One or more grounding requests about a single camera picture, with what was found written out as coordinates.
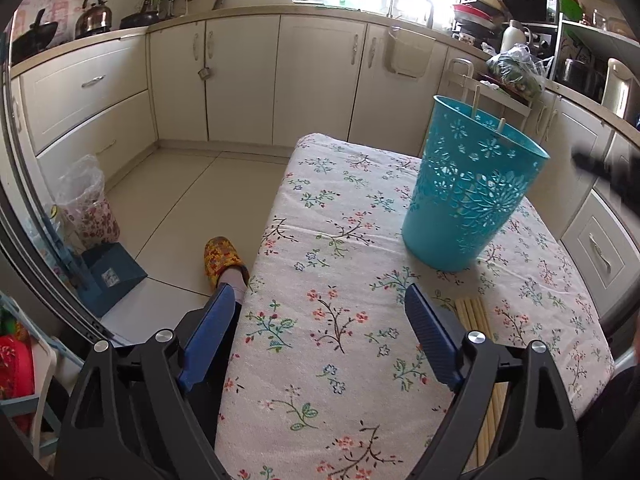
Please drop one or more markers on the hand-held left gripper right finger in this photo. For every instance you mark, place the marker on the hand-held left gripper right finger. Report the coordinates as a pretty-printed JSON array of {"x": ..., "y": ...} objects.
[{"x": 430, "y": 330}]

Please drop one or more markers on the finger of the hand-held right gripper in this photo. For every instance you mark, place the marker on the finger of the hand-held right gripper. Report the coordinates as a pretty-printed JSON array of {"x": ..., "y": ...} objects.
[{"x": 607, "y": 170}]

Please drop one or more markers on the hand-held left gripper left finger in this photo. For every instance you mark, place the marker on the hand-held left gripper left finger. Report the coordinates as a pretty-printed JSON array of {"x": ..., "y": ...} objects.
[{"x": 210, "y": 330}]

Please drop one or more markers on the pile of wooden chopsticks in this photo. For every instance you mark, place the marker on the pile of wooden chopsticks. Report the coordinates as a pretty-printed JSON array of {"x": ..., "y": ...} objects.
[{"x": 472, "y": 315}]

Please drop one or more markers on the blue plastic basket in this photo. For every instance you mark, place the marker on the blue plastic basket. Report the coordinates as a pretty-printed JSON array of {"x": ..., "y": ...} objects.
[{"x": 450, "y": 210}]

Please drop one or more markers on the person's leg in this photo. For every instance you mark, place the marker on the person's leg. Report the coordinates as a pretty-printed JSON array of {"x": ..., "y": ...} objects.
[{"x": 232, "y": 280}]

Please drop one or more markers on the yellow patterned slipper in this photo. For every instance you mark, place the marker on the yellow patterned slipper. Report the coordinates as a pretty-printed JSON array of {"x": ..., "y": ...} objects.
[{"x": 220, "y": 257}]

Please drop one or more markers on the white cabinet with drawers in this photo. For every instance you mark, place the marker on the white cabinet with drawers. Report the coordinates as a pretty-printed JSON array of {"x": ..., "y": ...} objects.
[{"x": 595, "y": 245}]

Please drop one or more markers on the beige water dispenser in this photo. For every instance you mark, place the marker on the beige water dispenser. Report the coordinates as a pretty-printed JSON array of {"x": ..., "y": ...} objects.
[{"x": 620, "y": 85}]

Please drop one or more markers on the dark metal pot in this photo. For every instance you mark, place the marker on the dark metal pot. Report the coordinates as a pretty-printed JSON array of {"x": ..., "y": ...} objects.
[{"x": 577, "y": 72}]

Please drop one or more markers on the floral tablecloth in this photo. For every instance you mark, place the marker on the floral tablecloth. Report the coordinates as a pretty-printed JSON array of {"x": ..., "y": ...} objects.
[{"x": 325, "y": 260}]

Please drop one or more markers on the bag of green vegetables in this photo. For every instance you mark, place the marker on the bag of green vegetables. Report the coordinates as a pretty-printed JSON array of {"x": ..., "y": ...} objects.
[{"x": 515, "y": 72}]

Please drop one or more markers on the white shelf rack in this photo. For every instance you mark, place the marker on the white shelf rack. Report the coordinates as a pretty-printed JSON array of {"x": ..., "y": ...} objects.
[{"x": 600, "y": 35}]

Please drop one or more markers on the glass jar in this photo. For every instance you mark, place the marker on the glass jar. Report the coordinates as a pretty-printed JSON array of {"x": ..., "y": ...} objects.
[{"x": 599, "y": 20}]

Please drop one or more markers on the white thermos jug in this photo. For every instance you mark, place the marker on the white thermos jug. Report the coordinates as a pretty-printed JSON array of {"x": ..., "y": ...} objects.
[{"x": 511, "y": 37}]

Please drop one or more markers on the green plastic board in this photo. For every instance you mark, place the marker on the green plastic board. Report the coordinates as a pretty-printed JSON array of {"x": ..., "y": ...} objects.
[{"x": 570, "y": 7}]

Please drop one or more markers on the clear bag with floral cloth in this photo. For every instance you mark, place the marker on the clear bag with floral cloth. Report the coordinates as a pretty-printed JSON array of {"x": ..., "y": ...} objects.
[{"x": 87, "y": 205}]

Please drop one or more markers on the white trolley cart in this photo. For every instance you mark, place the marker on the white trolley cart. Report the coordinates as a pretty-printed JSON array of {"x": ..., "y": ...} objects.
[{"x": 460, "y": 75}]

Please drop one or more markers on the red cloth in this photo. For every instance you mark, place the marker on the red cloth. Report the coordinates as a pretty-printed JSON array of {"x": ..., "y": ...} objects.
[{"x": 15, "y": 365}]

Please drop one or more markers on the stack of red bowls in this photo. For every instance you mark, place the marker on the stack of red bowls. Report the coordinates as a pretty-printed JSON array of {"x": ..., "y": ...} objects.
[{"x": 475, "y": 15}]

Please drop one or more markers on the white hanging bin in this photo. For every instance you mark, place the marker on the white hanging bin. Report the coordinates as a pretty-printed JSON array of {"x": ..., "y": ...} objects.
[{"x": 407, "y": 52}]

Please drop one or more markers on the black tall dispenser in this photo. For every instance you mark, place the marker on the black tall dispenser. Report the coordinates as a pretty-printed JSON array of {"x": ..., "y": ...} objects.
[{"x": 430, "y": 12}]

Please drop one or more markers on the small metal hanging tag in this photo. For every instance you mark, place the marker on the small metal hanging tag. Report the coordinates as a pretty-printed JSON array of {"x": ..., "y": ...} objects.
[{"x": 203, "y": 74}]

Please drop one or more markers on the cream drawer cabinet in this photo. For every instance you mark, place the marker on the cream drawer cabinet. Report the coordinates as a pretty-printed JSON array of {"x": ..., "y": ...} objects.
[{"x": 85, "y": 105}]

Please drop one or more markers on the cream door cabinet run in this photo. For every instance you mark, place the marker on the cream door cabinet run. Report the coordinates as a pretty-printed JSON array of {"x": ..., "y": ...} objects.
[{"x": 310, "y": 75}]

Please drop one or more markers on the black cooking pan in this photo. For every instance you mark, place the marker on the black cooking pan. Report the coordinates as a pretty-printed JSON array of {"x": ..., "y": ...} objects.
[{"x": 140, "y": 20}]

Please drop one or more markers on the steel kettle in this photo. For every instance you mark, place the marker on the steel kettle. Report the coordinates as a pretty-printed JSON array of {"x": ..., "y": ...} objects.
[{"x": 94, "y": 17}]

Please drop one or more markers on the black wok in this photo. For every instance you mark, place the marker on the black wok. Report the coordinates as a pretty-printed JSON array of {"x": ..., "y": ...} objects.
[{"x": 32, "y": 37}]

